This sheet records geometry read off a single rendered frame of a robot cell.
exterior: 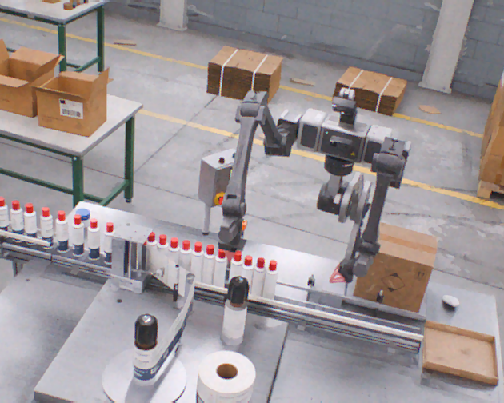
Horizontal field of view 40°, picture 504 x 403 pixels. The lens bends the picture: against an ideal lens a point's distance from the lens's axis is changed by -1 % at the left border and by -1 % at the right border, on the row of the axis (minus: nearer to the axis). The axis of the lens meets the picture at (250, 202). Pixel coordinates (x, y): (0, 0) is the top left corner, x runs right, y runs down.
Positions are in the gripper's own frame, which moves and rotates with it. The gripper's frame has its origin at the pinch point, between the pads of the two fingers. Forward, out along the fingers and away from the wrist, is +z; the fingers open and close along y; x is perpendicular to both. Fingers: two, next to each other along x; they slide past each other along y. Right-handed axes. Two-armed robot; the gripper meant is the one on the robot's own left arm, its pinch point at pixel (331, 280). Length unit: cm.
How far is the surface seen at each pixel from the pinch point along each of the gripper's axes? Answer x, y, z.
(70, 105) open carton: -130, -120, 117
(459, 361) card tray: 60, 3, -20
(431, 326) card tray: 50, -14, -13
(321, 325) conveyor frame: 13.6, 3.9, 16.4
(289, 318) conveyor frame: 3.3, 4.3, 25.5
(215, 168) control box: -67, 2, 3
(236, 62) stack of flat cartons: -67, -404, 139
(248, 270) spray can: -24.3, 2.7, 24.5
